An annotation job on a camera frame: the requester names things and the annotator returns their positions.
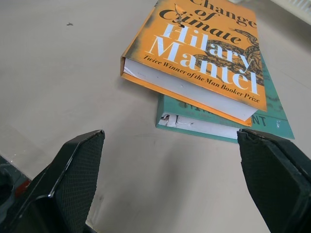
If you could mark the orange Hilary Mantel book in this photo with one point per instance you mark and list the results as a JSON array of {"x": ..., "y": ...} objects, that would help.
[{"x": 194, "y": 48}]

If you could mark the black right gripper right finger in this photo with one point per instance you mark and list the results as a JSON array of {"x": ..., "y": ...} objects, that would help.
[{"x": 274, "y": 179}]

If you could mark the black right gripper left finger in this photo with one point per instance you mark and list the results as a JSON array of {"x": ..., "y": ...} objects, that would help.
[{"x": 70, "y": 179}]

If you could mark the teal paperback book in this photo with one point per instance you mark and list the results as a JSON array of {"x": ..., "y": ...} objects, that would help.
[{"x": 274, "y": 114}]

